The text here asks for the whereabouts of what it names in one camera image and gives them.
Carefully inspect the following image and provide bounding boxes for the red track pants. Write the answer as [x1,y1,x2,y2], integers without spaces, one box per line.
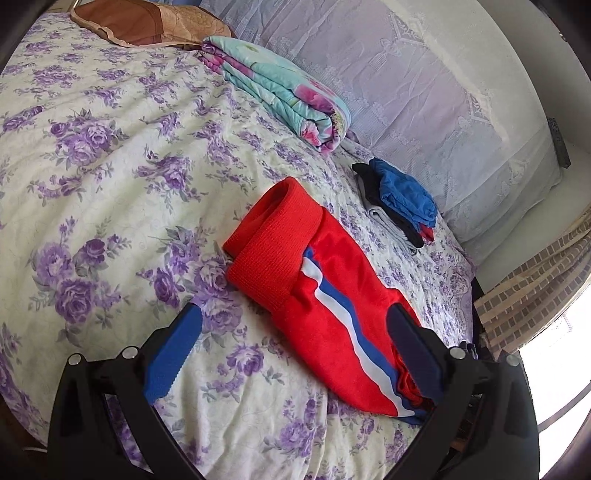
[223,177,433,424]

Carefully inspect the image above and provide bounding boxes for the beige checked curtain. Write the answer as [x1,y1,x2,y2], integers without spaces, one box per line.
[475,210,590,358]

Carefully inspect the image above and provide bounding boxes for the folded red garment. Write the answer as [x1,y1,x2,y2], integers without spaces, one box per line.
[419,224,435,244]

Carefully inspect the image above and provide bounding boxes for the folded grey garment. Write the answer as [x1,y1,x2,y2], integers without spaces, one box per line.
[356,175,418,256]

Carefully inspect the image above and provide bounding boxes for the folded black garment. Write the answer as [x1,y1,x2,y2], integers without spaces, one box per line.
[351,162,426,250]

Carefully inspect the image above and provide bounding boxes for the folded blue garment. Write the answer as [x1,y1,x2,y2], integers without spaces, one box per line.
[370,158,438,228]

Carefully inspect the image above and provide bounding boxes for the purple floral bedsheet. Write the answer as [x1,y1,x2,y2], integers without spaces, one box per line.
[1,13,473,479]

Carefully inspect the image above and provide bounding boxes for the white lace covered bedding pile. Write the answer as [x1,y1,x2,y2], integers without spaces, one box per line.
[204,1,561,249]

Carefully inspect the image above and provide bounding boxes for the folded floral turquoise blanket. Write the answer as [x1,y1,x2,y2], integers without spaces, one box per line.
[200,36,351,153]

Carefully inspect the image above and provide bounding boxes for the brown pillow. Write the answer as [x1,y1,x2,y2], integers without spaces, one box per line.
[70,0,233,49]

